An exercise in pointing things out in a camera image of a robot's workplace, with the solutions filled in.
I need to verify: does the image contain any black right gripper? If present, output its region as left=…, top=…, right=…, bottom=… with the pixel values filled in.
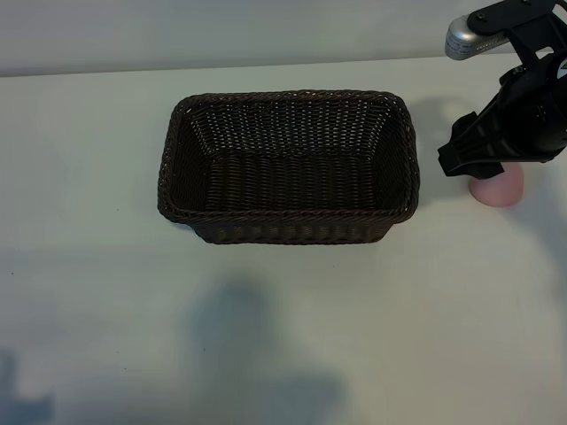
left=437, top=51, right=567, bottom=181

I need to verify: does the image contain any pink peach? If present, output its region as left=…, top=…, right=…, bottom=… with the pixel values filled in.
left=469, top=163, right=526, bottom=208

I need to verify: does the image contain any dark brown woven basket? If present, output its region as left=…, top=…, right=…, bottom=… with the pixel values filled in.
left=156, top=89, right=420, bottom=245

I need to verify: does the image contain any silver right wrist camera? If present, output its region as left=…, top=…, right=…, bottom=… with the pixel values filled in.
left=445, top=13, right=516, bottom=59

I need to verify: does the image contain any black right camera bracket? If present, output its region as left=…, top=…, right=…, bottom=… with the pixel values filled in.
left=469, top=0, right=563, bottom=58

